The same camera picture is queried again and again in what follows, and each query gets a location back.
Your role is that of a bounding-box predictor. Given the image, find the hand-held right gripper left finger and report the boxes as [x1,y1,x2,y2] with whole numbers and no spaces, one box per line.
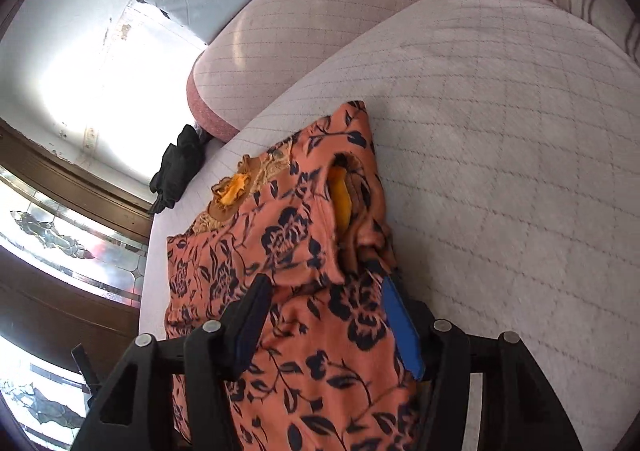
[70,273,275,451]

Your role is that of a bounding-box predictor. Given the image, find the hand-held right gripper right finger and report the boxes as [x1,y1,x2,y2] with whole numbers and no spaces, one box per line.
[381,276,583,451]

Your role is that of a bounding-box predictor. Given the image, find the orange floral garment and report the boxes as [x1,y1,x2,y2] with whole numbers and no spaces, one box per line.
[165,100,431,451]

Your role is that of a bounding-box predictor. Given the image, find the black folded cloth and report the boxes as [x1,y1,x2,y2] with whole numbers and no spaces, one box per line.
[149,124,205,214]

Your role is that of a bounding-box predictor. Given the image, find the pink quilted sofa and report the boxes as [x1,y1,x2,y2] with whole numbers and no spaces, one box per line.
[137,0,640,451]

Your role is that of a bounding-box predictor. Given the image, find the wooden stained glass door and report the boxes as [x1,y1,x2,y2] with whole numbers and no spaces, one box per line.
[0,118,153,451]

